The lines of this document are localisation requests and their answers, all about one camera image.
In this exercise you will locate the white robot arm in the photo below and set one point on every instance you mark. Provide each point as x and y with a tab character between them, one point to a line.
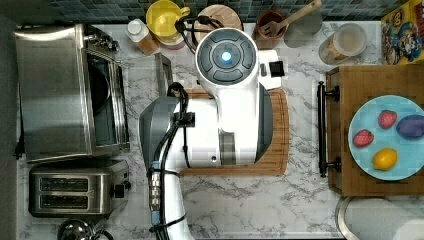
234	127

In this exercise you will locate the stainless steel toaster oven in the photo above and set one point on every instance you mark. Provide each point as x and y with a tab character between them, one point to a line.
71	93

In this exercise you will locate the bamboo cutting board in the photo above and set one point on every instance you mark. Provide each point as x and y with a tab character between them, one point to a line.
275	159

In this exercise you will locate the brown utensil holder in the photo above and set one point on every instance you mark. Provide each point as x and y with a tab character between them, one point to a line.
267	37

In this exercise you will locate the orange juice bottle white cap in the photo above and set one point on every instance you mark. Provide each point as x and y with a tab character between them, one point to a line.
140	35

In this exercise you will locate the black canister with wooden lid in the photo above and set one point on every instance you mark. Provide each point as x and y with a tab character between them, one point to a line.
224	14

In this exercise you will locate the yellow mug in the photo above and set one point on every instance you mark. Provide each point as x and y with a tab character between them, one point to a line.
161	18

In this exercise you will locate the grey cup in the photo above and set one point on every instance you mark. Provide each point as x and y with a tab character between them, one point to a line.
302	30

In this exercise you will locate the wooden drawer box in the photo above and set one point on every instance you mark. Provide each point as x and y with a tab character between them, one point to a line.
358	85

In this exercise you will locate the red strawberry near lemon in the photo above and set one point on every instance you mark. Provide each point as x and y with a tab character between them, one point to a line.
363	138

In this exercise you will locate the stainless steel two-slot toaster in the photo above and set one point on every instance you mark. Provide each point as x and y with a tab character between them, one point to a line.
82	187

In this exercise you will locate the clear cereal jar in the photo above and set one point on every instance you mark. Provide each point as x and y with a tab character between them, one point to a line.
347	41

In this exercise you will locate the light blue plate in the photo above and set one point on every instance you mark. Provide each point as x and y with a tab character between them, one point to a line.
409	151

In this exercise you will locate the red strawberry near plum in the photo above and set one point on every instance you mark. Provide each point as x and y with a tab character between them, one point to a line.
387	119

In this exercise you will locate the shiny metal kettle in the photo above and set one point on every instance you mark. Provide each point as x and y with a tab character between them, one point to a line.
74	229

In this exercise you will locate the yellow lemon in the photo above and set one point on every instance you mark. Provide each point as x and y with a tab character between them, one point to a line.
385	159

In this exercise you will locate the purple plum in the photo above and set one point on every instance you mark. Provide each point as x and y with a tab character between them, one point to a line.
411	126

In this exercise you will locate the cereal box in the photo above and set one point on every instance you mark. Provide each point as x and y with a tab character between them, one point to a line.
403	34

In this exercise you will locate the black drawer handle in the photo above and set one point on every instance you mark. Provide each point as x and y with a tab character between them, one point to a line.
322	94

